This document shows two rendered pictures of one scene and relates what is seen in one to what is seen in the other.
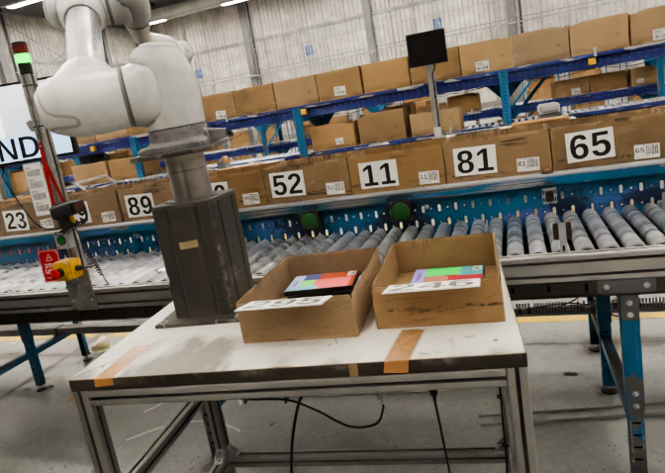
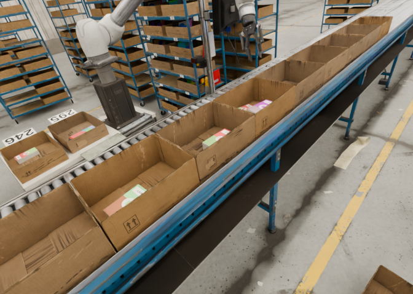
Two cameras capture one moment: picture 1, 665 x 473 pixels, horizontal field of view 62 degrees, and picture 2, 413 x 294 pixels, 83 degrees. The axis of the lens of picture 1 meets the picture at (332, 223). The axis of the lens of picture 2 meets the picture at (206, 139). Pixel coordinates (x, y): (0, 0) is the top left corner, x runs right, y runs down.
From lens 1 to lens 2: 310 cm
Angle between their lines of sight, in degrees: 108
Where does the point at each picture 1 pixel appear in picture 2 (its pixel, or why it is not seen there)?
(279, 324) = (73, 122)
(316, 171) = (178, 127)
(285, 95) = not seen: outside the picture
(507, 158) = (11, 238)
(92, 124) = not seen: hidden behind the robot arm
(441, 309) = (25, 147)
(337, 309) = (53, 127)
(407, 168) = (112, 174)
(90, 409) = not seen: hidden behind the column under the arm
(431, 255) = (48, 161)
